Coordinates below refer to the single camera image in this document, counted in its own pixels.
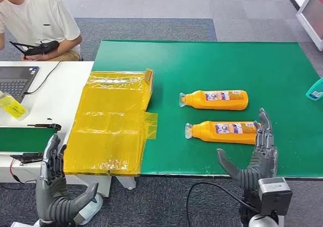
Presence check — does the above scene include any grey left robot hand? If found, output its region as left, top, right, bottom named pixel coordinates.
left=35, top=133, right=99, bottom=227

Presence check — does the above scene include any white table foot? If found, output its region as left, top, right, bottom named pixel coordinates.
left=115, top=176, right=137, bottom=190

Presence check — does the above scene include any teal spray bottle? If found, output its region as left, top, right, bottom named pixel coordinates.
left=306, top=78, right=323, bottom=101

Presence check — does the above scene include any small green conveyor belt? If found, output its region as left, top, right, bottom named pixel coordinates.
left=0, top=123, right=62, bottom=166

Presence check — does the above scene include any black remote controller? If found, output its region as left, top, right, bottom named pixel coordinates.
left=10, top=40, right=60, bottom=56

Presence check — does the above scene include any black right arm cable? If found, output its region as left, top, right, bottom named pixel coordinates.
left=186, top=181, right=260, bottom=227

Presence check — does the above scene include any yellow plastic-wrapped box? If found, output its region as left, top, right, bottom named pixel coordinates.
left=63, top=68, right=158, bottom=177

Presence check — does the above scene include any person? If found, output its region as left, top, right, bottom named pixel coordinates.
left=0, top=0, right=83, bottom=62

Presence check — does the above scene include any white framed board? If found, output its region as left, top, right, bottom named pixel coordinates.
left=296, top=0, right=323, bottom=51

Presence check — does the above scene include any black laptop cable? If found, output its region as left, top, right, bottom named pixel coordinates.
left=23, top=61, right=63, bottom=96

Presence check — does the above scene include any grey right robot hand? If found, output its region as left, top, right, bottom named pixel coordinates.
left=217, top=107, right=278, bottom=191

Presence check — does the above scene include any red cable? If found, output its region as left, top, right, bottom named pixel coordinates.
left=10, top=158, right=21, bottom=183

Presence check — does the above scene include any green table mat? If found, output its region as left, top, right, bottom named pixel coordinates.
left=92, top=40, right=323, bottom=179

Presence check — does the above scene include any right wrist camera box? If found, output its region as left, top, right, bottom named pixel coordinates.
left=257, top=177, right=294, bottom=217

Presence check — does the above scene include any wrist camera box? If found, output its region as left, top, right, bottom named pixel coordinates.
left=257, top=177, right=294, bottom=217
left=11, top=221, right=41, bottom=227

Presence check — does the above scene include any clear bottle with yellow label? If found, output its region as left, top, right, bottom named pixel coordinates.
left=0, top=91, right=30, bottom=121

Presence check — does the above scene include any white rounded floor base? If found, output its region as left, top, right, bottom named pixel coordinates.
left=75, top=192, right=103, bottom=226

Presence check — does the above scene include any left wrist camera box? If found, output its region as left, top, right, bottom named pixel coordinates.
left=11, top=221, right=41, bottom=227

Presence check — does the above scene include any dark grey laptop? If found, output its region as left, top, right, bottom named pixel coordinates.
left=0, top=66, right=40, bottom=103

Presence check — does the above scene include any orange detergent bottle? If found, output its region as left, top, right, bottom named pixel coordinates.
left=179, top=90, right=249, bottom=111
left=184, top=120, right=262, bottom=145

